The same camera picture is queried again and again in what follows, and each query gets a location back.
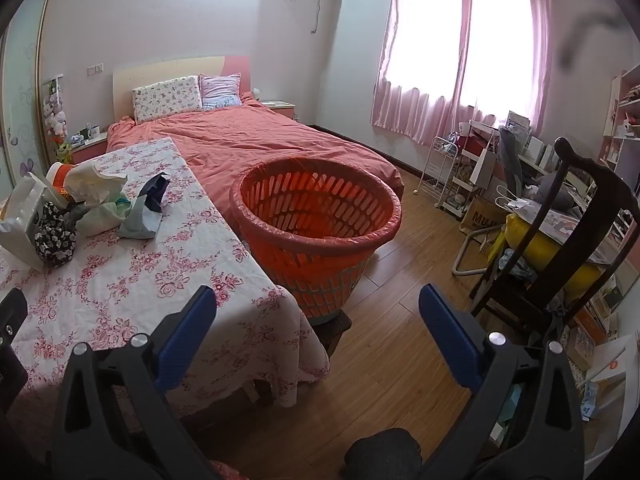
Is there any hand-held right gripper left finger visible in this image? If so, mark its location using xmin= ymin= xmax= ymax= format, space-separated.
xmin=50 ymin=285 xmax=218 ymax=480

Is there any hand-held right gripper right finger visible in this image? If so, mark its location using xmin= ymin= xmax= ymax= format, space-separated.
xmin=419 ymin=284 xmax=586 ymax=480

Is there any black floral cloth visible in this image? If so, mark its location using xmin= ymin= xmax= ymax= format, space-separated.
xmin=34 ymin=201 xmax=77 ymax=268

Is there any white plastic packaging bag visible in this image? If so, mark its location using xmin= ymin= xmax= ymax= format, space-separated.
xmin=0 ymin=172 xmax=66 ymax=273

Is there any grey sock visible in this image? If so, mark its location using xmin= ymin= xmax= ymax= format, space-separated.
xmin=64 ymin=201 xmax=93 ymax=226

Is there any orange and white bag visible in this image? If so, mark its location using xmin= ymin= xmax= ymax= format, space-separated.
xmin=47 ymin=161 xmax=83 ymax=206

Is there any orange plastic laundry basket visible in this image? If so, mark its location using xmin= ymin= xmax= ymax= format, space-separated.
xmin=229 ymin=156 xmax=404 ymax=325

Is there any dark blue wrapper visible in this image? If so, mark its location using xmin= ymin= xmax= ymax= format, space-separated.
xmin=137 ymin=172 xmax=172 ymax=213

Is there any pink floral tablecloth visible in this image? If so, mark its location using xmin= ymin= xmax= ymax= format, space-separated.
xmin=0 ymin=137 xmax=331 ymax=436

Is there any brown paper bag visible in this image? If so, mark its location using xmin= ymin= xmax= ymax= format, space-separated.
xmin=460 ymin=195 xmax=511 ymax=236

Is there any dark wooden stool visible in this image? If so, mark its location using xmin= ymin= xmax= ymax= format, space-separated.
xmin=312 ymin=310 xmax=353 ymax=356

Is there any yellow cushion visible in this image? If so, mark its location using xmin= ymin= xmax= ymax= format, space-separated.
xmin=505 ymin=212 xmax=606 ymax=291

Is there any person's leg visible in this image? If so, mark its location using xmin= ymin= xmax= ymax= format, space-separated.
xmin=345 ymin=428 xmax=423 ymax=480

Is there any printed magazine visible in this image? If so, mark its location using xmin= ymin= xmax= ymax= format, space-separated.
xmin=515 ymin=207 xmax=608 ymax=263

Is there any white paper bag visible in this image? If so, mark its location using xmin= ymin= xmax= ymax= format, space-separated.
xmin=472 ymin=149 xmax=498 ymax=187

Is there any white box with orange logo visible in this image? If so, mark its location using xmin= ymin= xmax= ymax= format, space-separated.
xmin=585 ymin=335 xmax=640 ymax=386

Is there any grey cloth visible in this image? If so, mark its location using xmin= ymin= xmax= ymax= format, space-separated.
xmin=525 ymin=180 xmax=586 ymax=211

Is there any grey mesh office chair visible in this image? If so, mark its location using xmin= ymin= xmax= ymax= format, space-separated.
xmin=452 ymin=127 xmax=526 ymax=277

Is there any pink nightstand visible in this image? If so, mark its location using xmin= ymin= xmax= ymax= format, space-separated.
xmin=260 ymin=100 xmax=297 ymax=120
xmin=70 ymin=132 xmax=108 ymax=163

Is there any white storage box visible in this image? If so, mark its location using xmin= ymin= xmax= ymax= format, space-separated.
xmin=531 ymin=136 xmax=556 ymax=168

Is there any white rolling shelf cart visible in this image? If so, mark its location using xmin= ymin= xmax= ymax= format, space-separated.
xmin=447 ymin=121 xmax=501 ymax=218

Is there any dark wooden chair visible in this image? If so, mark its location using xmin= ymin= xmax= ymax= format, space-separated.
xmin=470 ymin=137 xmax=633 ymax=346

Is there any bed with salmon duvet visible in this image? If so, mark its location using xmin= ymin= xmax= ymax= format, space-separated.
xmin=106 ymin=92 xmax=406 ymax=216

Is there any wardrobe with purple flowers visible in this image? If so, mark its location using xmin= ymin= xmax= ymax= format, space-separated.
xmin=0 ymin=0 xmax=53 ymax=201

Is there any pink curtain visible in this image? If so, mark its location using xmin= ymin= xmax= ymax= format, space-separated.
xmin=440 ymin=0 xmax=558 ymax=148
xmin=371 ymin=0 xmax=473 ymax=133

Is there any floral print pillow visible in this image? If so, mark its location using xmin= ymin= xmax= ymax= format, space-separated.
xmin=132 ymin=75 xmax=203 ymax=123

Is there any pink striped pillow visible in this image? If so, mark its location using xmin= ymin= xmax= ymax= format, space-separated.
xmin=199 ymin=73 xmax=243 ymax=110

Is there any beige and pink headboard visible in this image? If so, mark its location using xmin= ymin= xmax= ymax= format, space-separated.
xmin=112 ymin=56 xmax=251 ymax=121

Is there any pink and white bookshelf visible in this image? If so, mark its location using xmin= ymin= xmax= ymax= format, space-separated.
xmin=602 ymin=62 xmax=640 ymax=196

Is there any white wire cart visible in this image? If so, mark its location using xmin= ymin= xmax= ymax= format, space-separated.
xmin=417 ymin=135 xmax=461 ymax=208

